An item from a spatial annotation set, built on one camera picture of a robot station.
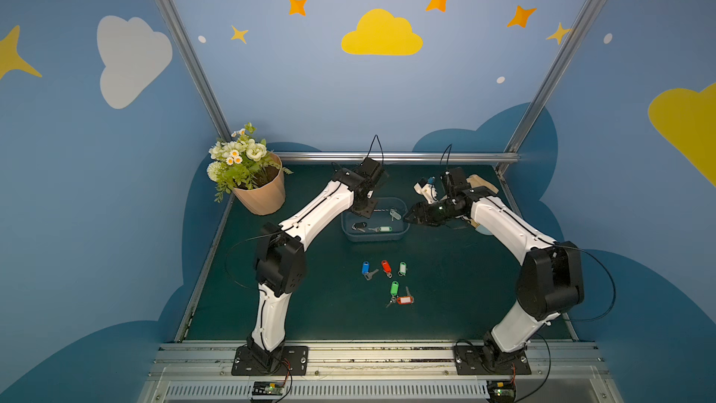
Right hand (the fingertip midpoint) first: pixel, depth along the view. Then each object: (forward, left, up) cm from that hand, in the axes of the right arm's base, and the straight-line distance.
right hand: (413, 217), depth 87 cm
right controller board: (-43, -24, -18) cm, 52 cm away
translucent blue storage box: (+7, +7, -15) cm, 18 cm away
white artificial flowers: (+2, +50, +19) cm, 54 cm away
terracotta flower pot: (+5, +50, -1) cm, 50 cm away
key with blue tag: (-13, +14, -15) cm, 24 cm away
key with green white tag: (+4, +9, -15) cm, 18 cm away
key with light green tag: (-11, +2, -15) cm, 19 cm away
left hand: (+4, +17, +1) cm, 17 cm away
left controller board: (-46, +38, -15) cm, 62 cm away
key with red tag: (-11, +7, -15) cm, 20 cm away
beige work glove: (+29, -30, -14) cm, 44 cm away
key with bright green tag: (+10, +4, -14) cm, 18 cm away
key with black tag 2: (-18, +5, -15) cm, 24 cm away
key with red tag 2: (-21, +1, -15) cm, 26 cm away
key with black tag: (+4, +18, -14) cm, 23 cm away
